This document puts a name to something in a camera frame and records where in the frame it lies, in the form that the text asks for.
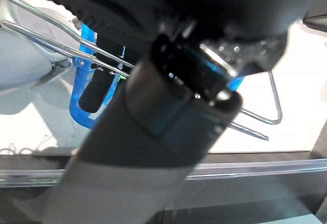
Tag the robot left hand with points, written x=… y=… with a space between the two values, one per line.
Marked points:
x=153 y=144

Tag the blue plastic shopping basket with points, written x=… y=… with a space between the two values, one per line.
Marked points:
x=72 y=101

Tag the black low shelf board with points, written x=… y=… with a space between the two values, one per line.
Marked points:
x=255 y=167

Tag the silver robot left leg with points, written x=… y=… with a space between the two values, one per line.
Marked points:
x=20 y=55

